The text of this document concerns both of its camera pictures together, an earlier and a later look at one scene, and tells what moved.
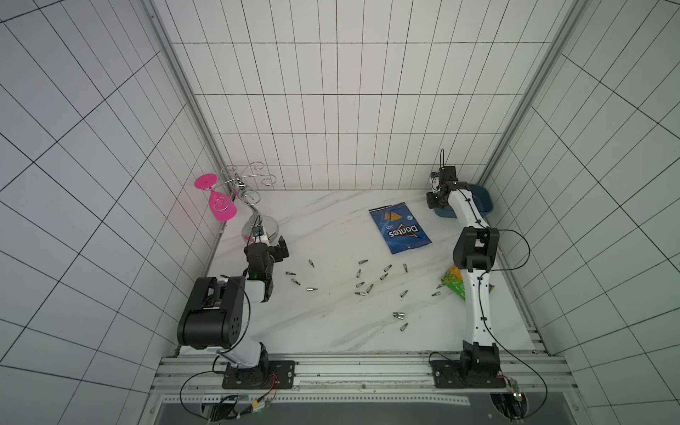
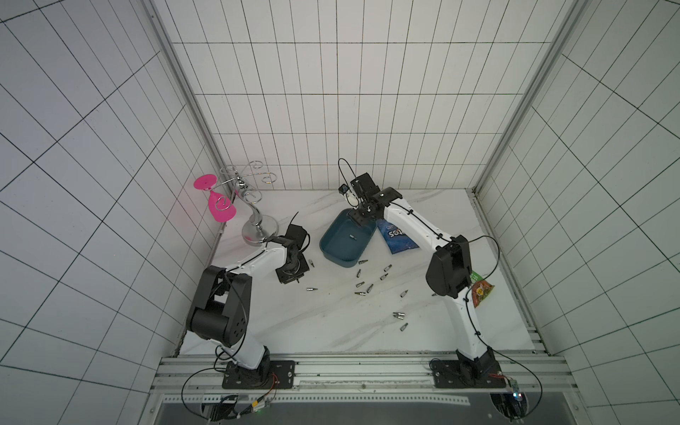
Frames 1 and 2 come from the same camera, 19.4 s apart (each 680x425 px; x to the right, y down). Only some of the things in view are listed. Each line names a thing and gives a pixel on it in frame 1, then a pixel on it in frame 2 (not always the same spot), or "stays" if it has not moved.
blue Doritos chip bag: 398,227 stays
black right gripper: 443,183 → 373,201
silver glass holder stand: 243,180 stays
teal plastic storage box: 482,197 → 345,238
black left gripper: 277,254 → 304,267
